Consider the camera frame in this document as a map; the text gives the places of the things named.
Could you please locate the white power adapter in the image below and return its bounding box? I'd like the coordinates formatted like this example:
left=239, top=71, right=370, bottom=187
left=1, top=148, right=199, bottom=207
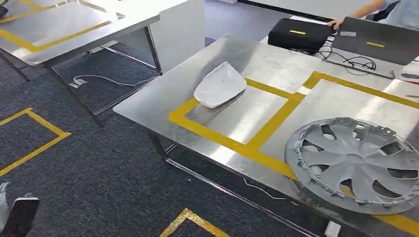
left=324, top=221, right=342, bottom=237

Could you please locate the thin white cable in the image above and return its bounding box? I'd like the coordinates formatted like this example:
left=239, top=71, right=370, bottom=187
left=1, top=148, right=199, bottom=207
left=242, top=178, right=299, bottom=206

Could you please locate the black carry case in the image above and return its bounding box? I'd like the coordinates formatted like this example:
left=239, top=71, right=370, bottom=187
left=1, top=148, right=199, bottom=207
left=267, top=17, right=335, bottom=55

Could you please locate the grey wheel hubcap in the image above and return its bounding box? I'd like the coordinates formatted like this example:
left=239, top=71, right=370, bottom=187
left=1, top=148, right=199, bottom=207
left=284, top=117, right=419, bottom=216

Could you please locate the white plastic mirror cover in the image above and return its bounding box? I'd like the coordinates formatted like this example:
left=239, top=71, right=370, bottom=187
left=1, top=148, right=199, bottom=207
left=193, top=61, right=248, bottom=109

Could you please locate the white adapter with cable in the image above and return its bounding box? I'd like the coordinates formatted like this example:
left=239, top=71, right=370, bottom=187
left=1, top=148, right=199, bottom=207
left=68, top=75, right=158, bottom=89

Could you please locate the dark grey laptop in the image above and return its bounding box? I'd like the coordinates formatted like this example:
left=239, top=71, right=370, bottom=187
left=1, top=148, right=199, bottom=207
left=322, top=16, right=419, bottom=79

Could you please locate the person at laptop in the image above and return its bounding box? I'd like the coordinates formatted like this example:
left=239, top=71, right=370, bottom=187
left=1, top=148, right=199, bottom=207
left=327, top=0, right=419, bottom=32

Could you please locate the black cable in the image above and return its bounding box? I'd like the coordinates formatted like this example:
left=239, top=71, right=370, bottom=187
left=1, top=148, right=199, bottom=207
left=315, top=45, right=377, bottom=76

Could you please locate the large steel bench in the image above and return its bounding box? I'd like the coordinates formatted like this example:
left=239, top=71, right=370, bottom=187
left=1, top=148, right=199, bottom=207
left=113, top=34, right=419, bottom=237

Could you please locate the small steel bench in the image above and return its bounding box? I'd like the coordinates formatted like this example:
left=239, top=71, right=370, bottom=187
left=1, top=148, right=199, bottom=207
left=0, top=0, right=164, bottom=127

